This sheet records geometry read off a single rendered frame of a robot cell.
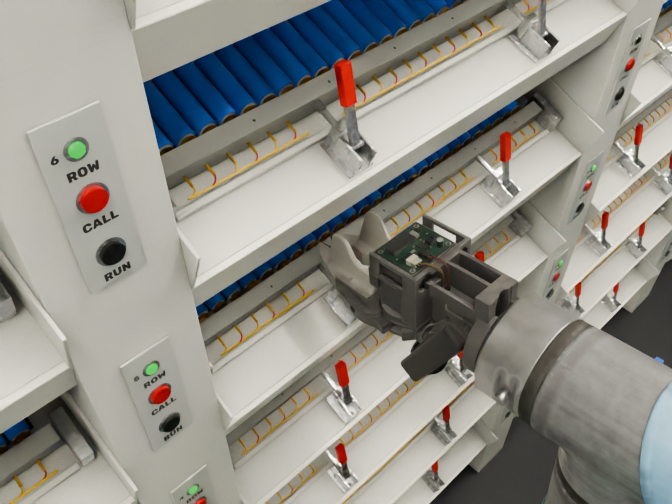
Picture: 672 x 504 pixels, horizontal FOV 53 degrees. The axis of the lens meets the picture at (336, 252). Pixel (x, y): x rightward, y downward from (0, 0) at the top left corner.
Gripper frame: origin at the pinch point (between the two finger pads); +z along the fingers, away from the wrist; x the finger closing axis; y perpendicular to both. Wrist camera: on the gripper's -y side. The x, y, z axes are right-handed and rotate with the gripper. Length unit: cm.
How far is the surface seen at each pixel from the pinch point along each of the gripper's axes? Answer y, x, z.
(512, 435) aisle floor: -102, -56, 9
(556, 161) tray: -8.2, -37.9, -1.6
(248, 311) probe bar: -2.9, 9.7, 2.7
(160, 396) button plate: 3.2, 22.8, -4.9
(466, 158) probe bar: -2.8, -24.6, 3.0
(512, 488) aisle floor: -103, -45, 1
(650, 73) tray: -7, -66, 0
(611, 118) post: -5.9, -48.3, -3.1
